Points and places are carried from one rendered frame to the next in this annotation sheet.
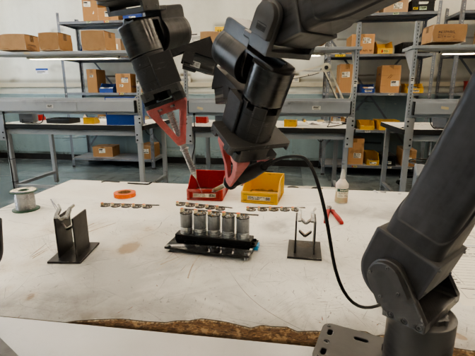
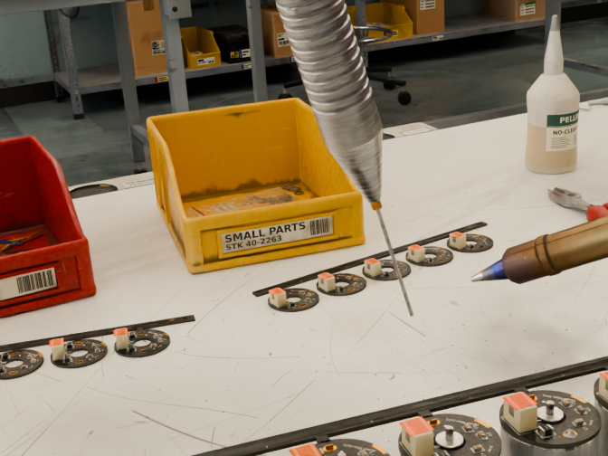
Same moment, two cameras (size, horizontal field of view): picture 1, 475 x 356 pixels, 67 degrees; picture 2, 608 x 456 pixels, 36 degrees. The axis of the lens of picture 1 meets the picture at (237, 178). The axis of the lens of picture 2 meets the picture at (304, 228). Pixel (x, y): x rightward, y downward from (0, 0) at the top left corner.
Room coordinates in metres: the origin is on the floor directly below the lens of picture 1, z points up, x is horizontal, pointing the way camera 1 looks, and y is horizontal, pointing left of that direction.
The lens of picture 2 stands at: (0.49, 0.17, 0.94)
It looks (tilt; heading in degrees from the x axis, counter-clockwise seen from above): 21 degrees down; 329
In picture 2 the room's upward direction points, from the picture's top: 4 degrees counter-clockwise
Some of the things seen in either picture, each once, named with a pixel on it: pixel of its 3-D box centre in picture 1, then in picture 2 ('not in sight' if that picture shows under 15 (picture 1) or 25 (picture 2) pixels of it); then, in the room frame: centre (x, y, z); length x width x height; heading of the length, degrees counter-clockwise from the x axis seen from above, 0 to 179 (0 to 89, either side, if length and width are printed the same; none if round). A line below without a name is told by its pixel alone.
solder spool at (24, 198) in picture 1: (25, 199); not in sight; (0.85, 0.53, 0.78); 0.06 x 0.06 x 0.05
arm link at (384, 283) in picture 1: (414, 282); not in sight; (0.32, -0.18, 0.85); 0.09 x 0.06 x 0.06; 130
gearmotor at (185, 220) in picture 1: (186, 224); not in sight; (0.65, 0.10, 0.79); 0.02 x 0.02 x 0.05
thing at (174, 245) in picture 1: (211, 246); not in sight; (0.62, 0.05, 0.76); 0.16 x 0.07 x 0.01; 76
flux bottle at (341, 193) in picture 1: (342, 184); (553, 92); (0.91, -0.28, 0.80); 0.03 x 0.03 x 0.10
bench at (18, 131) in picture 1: (88, 119); not in sight; (3.50, 1.45, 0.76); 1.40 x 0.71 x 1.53; 82
